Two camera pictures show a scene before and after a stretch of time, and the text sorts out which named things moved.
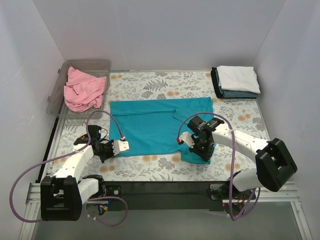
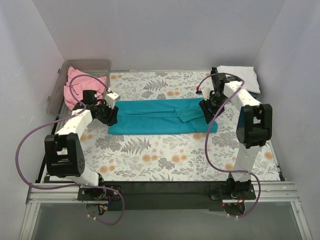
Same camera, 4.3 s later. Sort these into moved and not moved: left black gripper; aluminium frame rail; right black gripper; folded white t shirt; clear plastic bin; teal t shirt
Moved: teal t shirt; left black gripper; right black gripper
Not moved: clear plastic bin; aluminium frame rail; folded white t shirt
